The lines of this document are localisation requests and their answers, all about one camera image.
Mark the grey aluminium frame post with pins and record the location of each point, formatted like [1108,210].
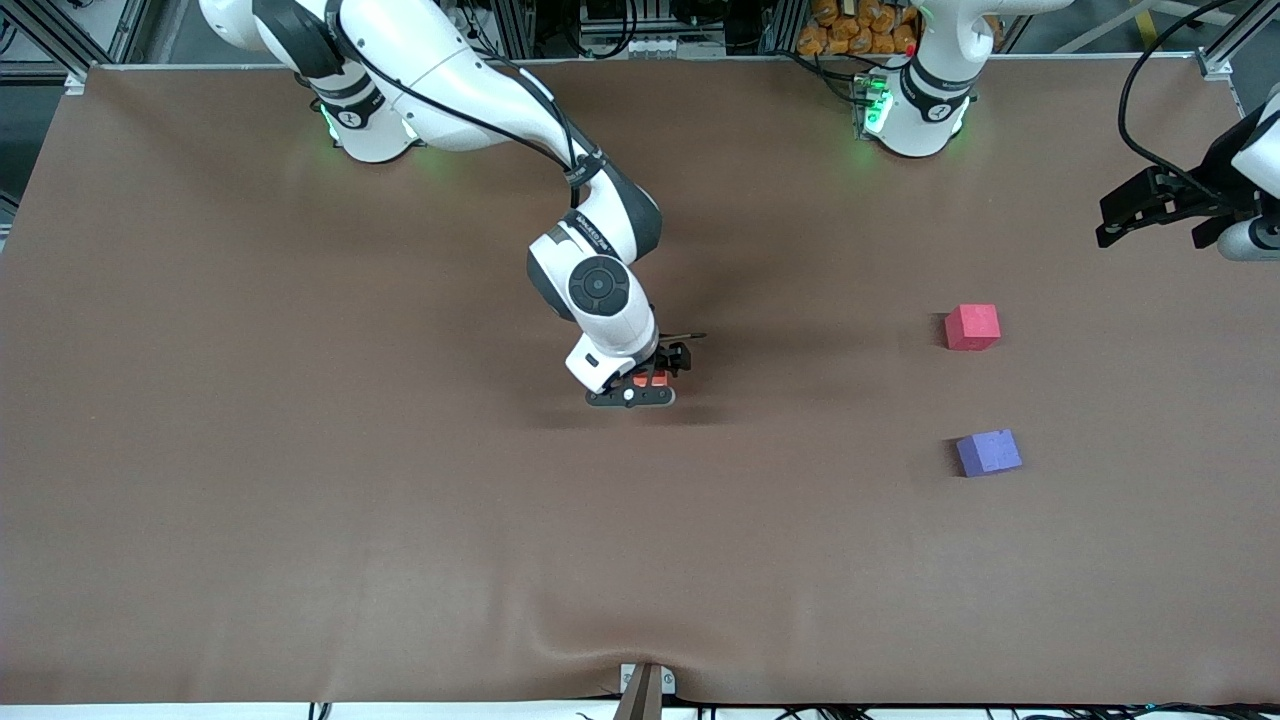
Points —
[785,25]
[520,25]

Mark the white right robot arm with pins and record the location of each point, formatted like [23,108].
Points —
[450,75]

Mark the grey metal bracket plate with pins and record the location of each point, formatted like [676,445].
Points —
[668,682]

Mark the grey aluminium frame strut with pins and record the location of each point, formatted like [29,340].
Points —
[70,40]
[1235,40]

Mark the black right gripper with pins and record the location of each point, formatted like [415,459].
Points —
[673,358]

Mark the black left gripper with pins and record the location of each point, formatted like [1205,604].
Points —
[1216,168]

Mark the orange foam block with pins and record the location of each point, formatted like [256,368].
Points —
[640,380]

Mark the red foam block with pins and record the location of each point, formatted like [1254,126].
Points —
[972,328]

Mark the black electronics box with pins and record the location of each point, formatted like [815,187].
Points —
[610,10]

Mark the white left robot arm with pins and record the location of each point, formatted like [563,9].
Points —
[925,120]

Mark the purple foam block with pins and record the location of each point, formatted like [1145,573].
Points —
[988,453]

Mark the brown upright pole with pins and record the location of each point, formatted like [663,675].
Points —
[640,700]

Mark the brown table cloth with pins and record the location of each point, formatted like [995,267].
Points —
[640,520]

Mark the orange snack bag pile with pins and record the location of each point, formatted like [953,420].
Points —
[850,30]

